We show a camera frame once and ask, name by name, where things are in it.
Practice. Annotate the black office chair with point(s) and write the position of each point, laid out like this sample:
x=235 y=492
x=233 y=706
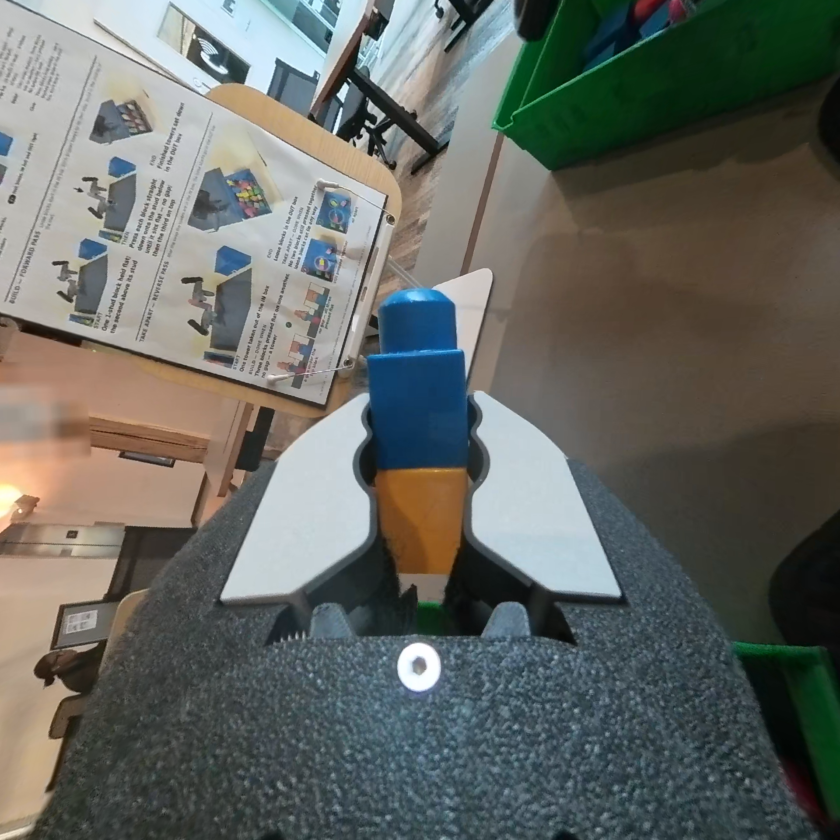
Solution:
x=292 y=85
x=361 y=118

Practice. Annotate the dark wall sign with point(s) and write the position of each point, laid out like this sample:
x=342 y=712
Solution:
x=210 y=52

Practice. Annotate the instruction poster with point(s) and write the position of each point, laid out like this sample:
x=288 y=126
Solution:
x=197 y=229

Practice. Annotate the blue mega block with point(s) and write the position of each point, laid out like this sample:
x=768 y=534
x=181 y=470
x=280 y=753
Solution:
x=413 y=407

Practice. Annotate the green plastic bin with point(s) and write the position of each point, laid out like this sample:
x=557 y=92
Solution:
x=656 y=105
x=807 y=669

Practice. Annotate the black mesh pad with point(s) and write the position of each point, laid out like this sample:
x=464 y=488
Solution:
x=814 y=577

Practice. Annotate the framed wall picture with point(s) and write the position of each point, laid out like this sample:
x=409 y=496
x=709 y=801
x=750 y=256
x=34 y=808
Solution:
x=85 y=623

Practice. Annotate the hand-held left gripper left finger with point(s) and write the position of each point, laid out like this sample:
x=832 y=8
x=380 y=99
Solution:
x=302 y=518

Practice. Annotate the orange mega block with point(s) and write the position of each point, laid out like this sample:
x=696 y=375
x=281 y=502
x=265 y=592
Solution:
x=420 y=518

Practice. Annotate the wooden office table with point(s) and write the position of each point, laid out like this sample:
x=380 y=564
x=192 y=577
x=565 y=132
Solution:
x=164 y=436
x=344 y=59

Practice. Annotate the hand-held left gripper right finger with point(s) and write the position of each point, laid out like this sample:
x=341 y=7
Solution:
x=531 y=512

